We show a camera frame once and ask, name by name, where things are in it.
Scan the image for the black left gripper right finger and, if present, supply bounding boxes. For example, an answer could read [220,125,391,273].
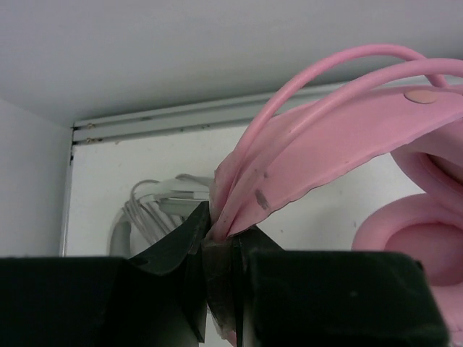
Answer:
[231,227,450,346]

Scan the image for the pink headphones with cable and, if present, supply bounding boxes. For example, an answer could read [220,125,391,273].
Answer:
[209,44,462,346]

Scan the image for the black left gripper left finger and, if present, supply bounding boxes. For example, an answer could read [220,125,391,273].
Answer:
[1,202,210,346]

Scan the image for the white headphones with cable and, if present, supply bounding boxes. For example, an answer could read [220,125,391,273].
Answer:
[108,173,213,258]

